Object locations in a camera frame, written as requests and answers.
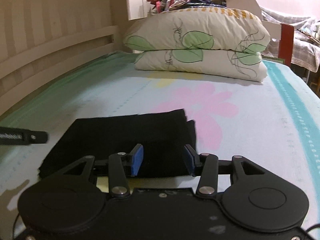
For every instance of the wooden bed side rail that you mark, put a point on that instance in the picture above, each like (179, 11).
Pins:
(42, 40)

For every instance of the red bed post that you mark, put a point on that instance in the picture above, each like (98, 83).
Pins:
(286, 44)

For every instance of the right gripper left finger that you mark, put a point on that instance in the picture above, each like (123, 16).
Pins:
(121, 165)

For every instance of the floral bed blanket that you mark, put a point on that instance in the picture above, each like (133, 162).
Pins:
(274, 123)

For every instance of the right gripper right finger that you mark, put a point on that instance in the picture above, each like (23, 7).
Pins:
(208, 167)

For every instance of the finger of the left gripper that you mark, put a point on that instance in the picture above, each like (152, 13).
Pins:
(16, 136)

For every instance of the black pants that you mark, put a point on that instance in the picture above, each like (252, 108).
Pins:
(162, 135)

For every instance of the leaf print pillow upper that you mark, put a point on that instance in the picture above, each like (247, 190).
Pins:
(209, 28)

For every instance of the plaid bedding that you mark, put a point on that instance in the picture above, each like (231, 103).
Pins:
(306, 40)

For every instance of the pile of clothes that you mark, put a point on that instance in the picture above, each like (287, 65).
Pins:
(169, 5)

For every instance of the leaf print pillow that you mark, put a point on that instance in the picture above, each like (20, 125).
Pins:
(209, 28)
(226, 63)

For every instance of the leaf print pillow lower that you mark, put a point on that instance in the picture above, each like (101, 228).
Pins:
(226, 63)

